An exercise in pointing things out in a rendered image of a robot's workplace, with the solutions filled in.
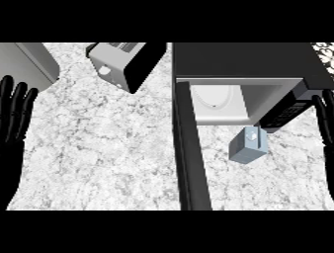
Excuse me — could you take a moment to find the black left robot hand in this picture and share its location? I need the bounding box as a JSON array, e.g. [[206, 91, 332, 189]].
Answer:
[[0, 75, 39, 211]]

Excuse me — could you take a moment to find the pale blue milk carton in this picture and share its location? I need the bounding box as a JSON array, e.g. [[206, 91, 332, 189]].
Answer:
[[227, 126, 268, 165]]

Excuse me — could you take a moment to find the black microwave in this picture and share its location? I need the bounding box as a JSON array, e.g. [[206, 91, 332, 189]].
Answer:
[[169, 42, 334, 134]]

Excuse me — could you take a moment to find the black microwave door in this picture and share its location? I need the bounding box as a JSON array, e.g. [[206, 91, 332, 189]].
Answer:
[[170, 81, 213, 211]]

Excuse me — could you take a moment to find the grey appliance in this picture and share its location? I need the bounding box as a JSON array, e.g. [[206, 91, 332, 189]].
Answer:
[[0, 42, 60, 92]]

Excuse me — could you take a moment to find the silver toaster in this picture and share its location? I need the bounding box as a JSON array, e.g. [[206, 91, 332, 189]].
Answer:
[[83, 42, 168, 95]]

